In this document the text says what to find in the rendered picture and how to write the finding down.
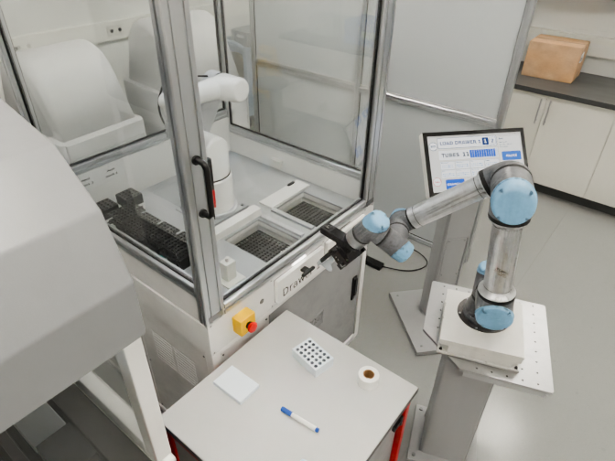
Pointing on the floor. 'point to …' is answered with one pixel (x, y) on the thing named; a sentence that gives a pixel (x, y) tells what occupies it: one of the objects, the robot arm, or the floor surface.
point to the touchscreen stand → (421, 344)
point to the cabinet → (328, 310)
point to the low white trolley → (264, 425)
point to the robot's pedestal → (449, 417)
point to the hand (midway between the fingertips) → (321, 259)
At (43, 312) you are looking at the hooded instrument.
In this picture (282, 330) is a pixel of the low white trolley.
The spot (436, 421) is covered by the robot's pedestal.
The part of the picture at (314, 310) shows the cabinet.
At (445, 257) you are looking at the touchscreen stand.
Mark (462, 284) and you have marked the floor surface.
